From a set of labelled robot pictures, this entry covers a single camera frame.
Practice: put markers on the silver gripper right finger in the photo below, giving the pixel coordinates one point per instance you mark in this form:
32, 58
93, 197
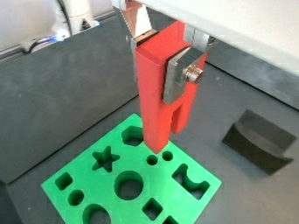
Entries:
183, 64

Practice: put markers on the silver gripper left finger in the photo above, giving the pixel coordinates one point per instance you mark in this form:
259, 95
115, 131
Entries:
133, 16

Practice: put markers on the red double-square peg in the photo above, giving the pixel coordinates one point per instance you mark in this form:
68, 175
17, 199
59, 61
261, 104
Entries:
163, 119

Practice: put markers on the black curved holder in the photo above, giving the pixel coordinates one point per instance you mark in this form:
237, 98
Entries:
260, 142

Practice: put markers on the green shape-sorter block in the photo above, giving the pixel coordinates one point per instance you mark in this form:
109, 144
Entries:
136, 186

